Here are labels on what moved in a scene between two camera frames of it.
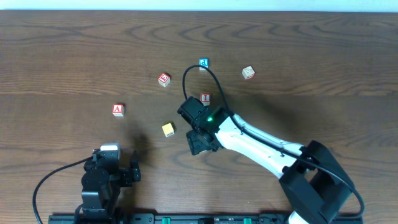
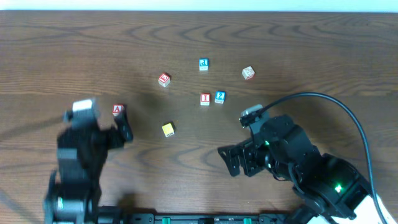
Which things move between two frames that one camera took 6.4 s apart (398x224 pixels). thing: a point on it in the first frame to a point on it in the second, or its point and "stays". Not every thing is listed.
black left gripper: x=127 y=175 to x=104 y=137
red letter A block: x=118 y=109 stays
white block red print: x=248 y=73 stays
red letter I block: x=205 y=99 stays
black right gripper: x=198 y=142 to x=246 y=156
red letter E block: x=164 y=79 stays
